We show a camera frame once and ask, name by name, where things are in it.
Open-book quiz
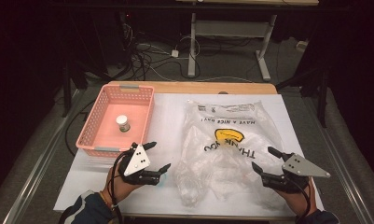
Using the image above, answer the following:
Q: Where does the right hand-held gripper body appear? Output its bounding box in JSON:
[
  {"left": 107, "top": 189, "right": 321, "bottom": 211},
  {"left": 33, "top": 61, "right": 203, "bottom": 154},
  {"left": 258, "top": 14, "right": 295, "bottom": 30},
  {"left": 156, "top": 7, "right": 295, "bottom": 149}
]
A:
[{"left": 261, "top": 152, "right": 331, "bottom": 195}]

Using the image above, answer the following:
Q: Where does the black stand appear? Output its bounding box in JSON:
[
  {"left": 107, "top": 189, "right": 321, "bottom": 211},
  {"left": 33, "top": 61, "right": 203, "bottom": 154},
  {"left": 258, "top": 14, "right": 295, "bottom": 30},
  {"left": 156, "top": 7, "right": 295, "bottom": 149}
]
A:
[
  {"left": 276, "top": 66, "right": 330, "bottom": 129},
  {"left": 62, "top": 59, "right": 90, "bottom": 119}
]

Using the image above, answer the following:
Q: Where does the white board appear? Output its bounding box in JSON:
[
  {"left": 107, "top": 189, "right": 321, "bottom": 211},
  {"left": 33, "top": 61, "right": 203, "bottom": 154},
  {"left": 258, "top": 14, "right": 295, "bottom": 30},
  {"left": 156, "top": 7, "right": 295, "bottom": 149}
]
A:
[{"left": 53, "top": 92, "right": 325, "bottom": 218}]

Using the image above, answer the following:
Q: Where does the clear plastic bag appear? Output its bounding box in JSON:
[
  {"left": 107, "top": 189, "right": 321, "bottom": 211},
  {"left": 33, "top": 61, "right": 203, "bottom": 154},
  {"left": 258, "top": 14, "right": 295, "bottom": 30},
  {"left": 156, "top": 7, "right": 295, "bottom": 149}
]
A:
[{"left": 174, "top": 100, "right": 285, "bottom": 208}]

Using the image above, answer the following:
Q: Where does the tangle of floor cables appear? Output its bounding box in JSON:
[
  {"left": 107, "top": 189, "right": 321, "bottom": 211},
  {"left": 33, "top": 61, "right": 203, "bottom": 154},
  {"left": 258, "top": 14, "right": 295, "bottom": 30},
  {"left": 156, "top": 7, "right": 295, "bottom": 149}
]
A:
[{"left": 122, "top": 21, "right": 201, "bottom": 82}]

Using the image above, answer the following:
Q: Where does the pink plastic basket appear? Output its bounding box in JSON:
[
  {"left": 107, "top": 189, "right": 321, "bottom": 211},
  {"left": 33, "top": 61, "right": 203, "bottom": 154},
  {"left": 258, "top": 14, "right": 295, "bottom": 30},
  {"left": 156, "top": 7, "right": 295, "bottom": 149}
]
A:
[{"left": 76, "top": 83, "right": 156, "bottom": 159}]

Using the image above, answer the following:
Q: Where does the white metal desk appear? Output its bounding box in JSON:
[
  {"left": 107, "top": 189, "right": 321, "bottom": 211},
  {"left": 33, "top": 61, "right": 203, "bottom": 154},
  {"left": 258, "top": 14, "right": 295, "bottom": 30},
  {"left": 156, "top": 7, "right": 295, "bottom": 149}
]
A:
[{"left": 174, "top": 0, "right": 320, "bottom": 82}]

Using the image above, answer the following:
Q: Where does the person's left hand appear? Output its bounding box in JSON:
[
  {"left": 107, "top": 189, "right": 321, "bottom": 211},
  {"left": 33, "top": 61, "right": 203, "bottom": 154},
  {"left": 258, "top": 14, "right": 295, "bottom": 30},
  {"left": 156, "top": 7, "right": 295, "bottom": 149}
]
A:
[{"left": 102, "top": 163, "right": 143, "bottom": 205}]

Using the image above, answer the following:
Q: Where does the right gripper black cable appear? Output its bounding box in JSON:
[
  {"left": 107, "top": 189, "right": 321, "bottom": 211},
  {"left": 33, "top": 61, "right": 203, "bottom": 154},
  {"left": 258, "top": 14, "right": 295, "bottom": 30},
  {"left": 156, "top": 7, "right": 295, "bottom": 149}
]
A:
[{"left": 286, "top": 175, "right": 312, "bottom": 224}]

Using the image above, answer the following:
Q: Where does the black floor cable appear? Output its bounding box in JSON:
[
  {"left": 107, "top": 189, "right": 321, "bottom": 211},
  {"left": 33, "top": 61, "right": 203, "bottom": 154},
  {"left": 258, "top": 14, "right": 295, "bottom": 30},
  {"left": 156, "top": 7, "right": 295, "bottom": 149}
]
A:
[{"left": 63, "top": 99, "right": 97, "bottom": 157}]

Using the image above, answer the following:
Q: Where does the white floor box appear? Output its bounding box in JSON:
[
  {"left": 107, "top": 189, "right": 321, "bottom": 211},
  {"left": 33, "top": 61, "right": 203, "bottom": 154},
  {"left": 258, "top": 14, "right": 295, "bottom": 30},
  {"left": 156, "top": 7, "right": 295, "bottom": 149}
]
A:
[{"left": 296, "top": 40, "right": 310, "bottom": 53}]

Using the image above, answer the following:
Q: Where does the metal rail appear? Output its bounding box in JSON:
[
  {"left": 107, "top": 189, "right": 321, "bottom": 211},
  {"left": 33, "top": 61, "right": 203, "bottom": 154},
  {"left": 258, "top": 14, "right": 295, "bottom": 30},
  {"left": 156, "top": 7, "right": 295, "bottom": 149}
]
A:
[
  {"left": 299, "top": 92, "right": 374, "bottom": 224},
  {"left": 1, "top": 88, "right": 86, "bottom": 224}
]

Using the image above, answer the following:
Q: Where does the orange bracelet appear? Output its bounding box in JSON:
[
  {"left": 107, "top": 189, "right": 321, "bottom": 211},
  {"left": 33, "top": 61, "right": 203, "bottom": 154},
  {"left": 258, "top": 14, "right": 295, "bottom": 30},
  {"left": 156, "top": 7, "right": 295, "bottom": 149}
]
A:
[{"left": 99, "top": 189, "right": 118, "bottom": 210}]

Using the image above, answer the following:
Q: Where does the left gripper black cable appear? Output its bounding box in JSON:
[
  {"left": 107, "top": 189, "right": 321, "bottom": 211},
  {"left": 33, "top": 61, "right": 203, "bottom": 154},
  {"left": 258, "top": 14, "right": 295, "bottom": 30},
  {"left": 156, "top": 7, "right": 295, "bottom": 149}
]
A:
[{"left": 109, "top": 148, "right": 136, "bottom": 224}]

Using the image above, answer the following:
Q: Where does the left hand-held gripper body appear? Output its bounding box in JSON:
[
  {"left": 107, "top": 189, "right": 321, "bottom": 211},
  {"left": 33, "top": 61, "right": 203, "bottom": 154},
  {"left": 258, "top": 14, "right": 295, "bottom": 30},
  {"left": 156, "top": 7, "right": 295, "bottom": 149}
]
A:
[{"left": 117, "top": 142, "right": 161, "bottom": 187}]

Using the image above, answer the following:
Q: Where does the person's right hand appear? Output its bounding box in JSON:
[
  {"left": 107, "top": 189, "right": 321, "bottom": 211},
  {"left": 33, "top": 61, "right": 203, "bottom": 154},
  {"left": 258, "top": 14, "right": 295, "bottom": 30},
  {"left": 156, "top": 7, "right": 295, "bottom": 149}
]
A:
[{"left": 275, "top": 177, "right": 318, "bottom": 217}]

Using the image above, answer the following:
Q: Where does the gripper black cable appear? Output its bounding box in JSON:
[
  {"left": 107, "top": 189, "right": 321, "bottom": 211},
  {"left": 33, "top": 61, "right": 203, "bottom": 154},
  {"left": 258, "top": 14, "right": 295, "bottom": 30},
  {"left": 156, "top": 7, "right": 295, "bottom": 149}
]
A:
[
  {"left": 286, "top": 175, "right": 312, "bottom": 224},
  {"left": 109, "top": 148, "right": 136, "bottom": 224}
]

